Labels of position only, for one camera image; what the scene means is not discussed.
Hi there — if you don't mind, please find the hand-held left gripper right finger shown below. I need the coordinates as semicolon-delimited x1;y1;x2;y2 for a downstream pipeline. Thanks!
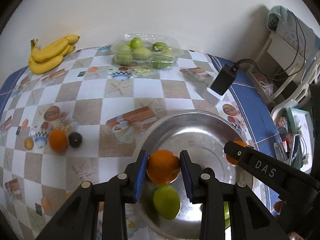
179;150;292;240

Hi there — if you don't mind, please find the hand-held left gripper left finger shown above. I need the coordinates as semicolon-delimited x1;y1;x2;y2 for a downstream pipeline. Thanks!
35;150;149;240

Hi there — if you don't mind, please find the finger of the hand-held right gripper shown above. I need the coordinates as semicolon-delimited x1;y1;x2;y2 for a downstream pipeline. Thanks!
224;141;320;200

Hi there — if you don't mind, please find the orange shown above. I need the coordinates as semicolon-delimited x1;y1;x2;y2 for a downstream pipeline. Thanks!
226;141;248;167
147;149;181;185
49;129;69;153

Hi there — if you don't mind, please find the green mango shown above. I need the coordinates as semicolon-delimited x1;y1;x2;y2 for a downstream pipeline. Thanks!
153;184;181;220
223;201;231;230

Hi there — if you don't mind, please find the round steel tray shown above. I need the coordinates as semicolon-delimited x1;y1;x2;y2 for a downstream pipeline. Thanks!
138;109;253;239

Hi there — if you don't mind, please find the dark purple plum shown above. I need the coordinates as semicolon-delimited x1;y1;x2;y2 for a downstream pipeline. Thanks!
68;132;83;148

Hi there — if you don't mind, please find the grey phone stand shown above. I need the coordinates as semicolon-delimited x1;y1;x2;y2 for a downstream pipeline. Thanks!
273;142;288;159

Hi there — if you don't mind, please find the black smartphone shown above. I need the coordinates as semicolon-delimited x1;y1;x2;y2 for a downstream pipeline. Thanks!
290;134;303;167

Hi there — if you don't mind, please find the small colourful jar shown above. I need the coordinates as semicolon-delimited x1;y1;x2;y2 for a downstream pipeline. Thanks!
276;117;289;137

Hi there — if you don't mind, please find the white tube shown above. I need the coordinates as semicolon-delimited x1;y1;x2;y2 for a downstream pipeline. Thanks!
293;115;303;134

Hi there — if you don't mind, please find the teal and white box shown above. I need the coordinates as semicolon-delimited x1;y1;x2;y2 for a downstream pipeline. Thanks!
286;108;314;140

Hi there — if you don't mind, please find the checkered printed tablecloth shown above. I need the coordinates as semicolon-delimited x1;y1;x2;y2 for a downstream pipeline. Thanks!
0;45;279;240

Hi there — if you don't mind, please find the white plastic chair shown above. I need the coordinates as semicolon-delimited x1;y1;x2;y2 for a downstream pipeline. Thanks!
271;57;320;120

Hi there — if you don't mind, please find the black power adapter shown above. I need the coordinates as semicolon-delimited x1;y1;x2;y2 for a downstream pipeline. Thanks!
210;64;238;96

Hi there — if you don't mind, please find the white shelf rack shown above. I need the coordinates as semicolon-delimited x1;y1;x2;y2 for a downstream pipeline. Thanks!
246;30;309;103

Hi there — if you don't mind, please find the pile of green guavas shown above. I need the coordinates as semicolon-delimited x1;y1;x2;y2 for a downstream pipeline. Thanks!
114;37;175;68

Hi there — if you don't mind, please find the clear plastic clamshell container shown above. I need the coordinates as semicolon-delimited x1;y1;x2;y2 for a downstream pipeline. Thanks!
111;33;182;70

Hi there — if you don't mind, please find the white printed bag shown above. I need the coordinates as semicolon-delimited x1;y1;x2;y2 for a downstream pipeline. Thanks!
267;5;318;63

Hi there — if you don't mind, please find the yellow banana bunch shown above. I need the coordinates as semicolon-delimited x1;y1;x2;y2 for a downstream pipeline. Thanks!
28;34;80;75

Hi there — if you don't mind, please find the black cable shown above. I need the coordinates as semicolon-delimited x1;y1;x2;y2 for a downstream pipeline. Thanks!
234;8;309;77

